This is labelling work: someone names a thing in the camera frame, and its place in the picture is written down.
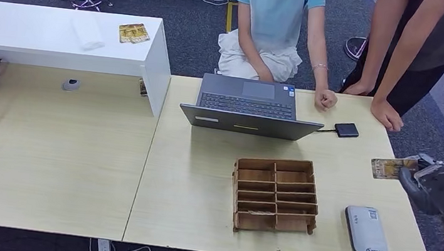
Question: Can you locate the person's left hand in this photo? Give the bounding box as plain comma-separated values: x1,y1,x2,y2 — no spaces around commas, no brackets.
367,98,407,134
312,87,340,113

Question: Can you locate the person's right hand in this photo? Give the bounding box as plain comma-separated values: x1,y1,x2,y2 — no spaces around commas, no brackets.
342,79,374,99
254,67,276,83

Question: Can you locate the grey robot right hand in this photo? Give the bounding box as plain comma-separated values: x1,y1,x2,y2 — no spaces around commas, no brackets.
394,151,444,218

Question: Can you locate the gold patterned ID card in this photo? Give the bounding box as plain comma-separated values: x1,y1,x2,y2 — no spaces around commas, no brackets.
369,155,421,184

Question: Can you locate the wooden card organizer box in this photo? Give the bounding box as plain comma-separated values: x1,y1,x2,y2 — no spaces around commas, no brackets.
226,152,325,242

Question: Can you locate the thin room key card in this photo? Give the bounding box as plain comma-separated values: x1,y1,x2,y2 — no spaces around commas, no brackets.
245,209,277,218

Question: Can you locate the grey card reader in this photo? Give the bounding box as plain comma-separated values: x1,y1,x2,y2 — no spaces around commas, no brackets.
340,203,394,251

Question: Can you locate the small dark patterned card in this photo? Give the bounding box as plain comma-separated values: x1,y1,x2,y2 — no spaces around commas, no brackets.
137,78,150,97

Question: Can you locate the gold patterned card stack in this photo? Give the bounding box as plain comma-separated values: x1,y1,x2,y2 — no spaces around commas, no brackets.
117,20,152,46

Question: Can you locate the small black hub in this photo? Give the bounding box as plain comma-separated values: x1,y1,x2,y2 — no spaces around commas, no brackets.
332,120,362,141

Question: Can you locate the grey laptop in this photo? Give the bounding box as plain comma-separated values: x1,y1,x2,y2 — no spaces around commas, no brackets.
176,70,330,144

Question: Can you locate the yellow chair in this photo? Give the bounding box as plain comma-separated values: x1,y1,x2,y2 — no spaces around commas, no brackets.
224,1,239,35

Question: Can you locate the white folded cloth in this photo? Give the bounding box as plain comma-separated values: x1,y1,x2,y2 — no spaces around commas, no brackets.
67,18,108,53

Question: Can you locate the grey desk grommet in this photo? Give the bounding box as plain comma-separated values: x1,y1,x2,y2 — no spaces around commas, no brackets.
61,77,82,93

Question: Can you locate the white desk shelf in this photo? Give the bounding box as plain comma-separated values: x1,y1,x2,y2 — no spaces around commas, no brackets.
0,0,178,120

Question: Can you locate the chrome stanchion post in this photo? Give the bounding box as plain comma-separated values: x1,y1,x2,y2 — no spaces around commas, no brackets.
342,35,369,63

